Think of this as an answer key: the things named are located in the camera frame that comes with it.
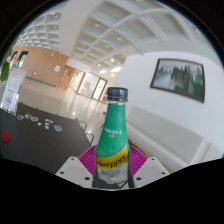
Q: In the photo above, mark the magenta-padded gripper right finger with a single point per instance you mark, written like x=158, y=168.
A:
x=150, y=171

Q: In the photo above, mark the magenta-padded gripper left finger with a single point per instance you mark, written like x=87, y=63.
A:
x=75, y=171

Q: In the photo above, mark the green drink bottle yellow label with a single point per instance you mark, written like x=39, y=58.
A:
x=112, y=140

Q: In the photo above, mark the long white bench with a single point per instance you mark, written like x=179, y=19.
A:
x=160, y=136

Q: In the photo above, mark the small blue white card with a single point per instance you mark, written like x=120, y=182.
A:
x=58, y=128

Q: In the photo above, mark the small white sticker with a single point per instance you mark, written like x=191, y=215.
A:
x=49, y=120
x=39, y=123
x=46, y=126

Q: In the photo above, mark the round green sticker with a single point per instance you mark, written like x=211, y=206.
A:
x=20, y=117

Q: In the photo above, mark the glass double door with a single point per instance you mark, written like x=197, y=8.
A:
x=90, y=85

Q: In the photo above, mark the dark framed landscape picture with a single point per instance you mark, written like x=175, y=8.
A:
x=178, y=78

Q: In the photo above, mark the clear acrylic sign stand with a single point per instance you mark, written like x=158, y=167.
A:
x=13, y=88

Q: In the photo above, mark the green potted plant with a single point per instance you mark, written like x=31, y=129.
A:
x=4, y=71

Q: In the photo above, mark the ceiling lights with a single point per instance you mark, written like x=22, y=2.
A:
x=119, y=38

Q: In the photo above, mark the white wall notice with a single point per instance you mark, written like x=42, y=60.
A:
x=57, y=68

